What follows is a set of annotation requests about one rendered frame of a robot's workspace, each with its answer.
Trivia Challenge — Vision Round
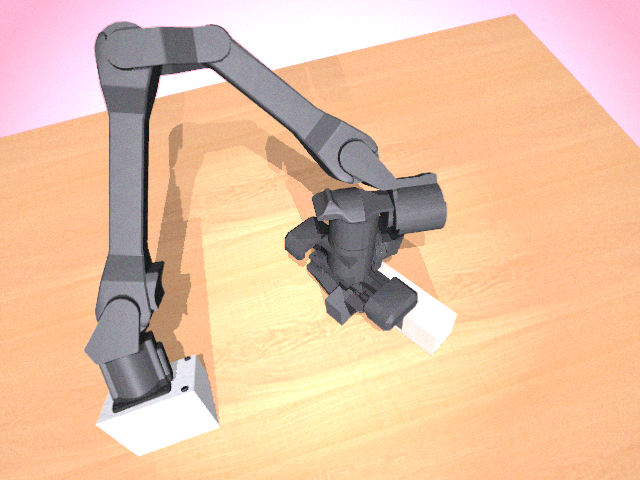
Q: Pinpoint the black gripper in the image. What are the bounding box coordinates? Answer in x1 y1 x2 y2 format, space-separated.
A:
285 216 418 331

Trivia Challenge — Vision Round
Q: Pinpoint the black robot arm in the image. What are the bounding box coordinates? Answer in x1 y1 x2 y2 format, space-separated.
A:
84 21 448 413

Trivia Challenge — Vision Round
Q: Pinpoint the black two-prong plug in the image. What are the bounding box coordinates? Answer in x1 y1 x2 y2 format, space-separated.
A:
325 284 356 325

